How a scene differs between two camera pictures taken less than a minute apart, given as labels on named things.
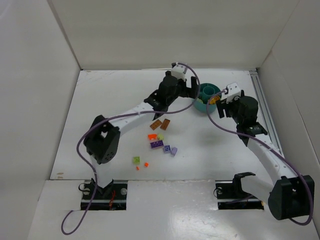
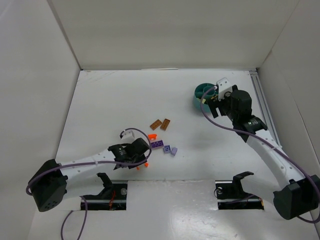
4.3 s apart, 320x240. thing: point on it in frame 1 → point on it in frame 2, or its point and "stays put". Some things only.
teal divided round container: (206, 91) stays put
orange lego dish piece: (152, 136) stays put
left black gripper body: (191, 88) → (135, 161)
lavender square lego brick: (167, 148) stays put
